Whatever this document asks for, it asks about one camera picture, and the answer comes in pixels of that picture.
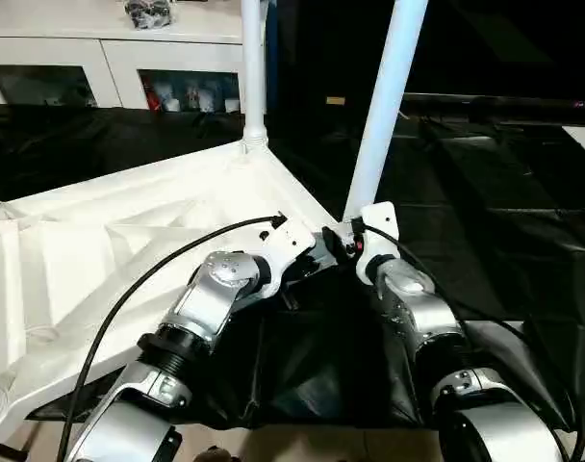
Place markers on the white plastic table top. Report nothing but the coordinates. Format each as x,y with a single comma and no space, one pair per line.
129,240

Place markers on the black glossy mat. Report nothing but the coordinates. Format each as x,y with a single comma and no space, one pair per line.
465,264

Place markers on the small tan label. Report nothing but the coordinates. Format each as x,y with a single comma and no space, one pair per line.
336,100

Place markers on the small white cup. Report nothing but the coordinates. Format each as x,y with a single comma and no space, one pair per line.
232,105

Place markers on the long black bar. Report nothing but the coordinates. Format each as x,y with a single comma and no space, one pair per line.
504,103

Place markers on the large dark screen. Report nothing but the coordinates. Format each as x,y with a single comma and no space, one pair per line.
490,43

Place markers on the white glass-door cabinet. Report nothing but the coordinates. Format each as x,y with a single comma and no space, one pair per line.
129,53

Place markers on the dark bag of parts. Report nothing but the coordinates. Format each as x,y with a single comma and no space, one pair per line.
148,13

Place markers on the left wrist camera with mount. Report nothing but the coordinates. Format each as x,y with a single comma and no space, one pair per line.
283,240

